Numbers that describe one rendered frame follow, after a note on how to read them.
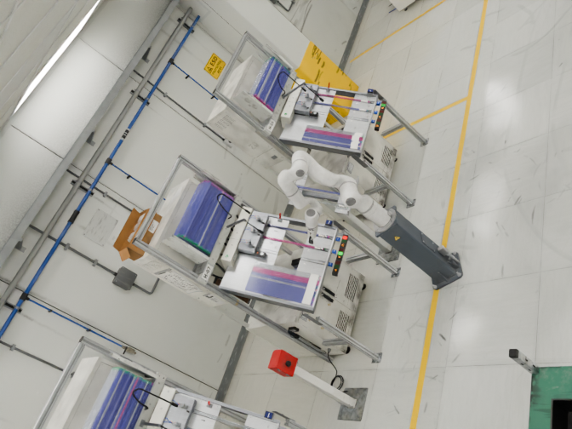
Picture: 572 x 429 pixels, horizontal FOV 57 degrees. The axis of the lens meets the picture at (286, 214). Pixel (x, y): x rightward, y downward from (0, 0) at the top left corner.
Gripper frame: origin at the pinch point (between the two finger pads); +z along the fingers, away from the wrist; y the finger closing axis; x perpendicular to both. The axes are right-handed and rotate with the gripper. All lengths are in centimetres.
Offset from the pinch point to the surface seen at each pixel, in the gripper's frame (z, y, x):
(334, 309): 66, -22, -20
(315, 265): 14.5, -14.6, -5.2
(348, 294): 73, -3, -28
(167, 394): 3, -131, 58
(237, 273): 16, -34, 49
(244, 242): 10, -11, 50
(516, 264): -7, 9, -136
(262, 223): 10.0, 8.4, 42.6
